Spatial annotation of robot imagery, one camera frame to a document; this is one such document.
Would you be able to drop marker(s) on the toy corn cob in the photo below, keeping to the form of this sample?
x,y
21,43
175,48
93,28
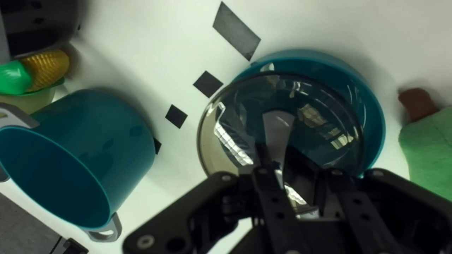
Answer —
x,y
47,69

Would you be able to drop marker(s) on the glass pan lid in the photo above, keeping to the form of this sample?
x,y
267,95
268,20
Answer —
x,y
294,126

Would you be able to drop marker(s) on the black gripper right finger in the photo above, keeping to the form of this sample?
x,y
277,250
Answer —
x,y
369,230

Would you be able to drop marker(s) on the teal toy pot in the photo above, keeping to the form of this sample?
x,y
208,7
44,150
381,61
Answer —
x,y
78,157

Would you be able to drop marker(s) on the teal frying pan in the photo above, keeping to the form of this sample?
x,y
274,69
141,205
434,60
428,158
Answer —
x,y
343,79

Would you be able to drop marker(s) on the green plush pear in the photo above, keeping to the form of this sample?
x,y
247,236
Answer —
x,y
425,140

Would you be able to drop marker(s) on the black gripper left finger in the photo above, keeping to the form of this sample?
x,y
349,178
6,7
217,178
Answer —
x,y
281,226

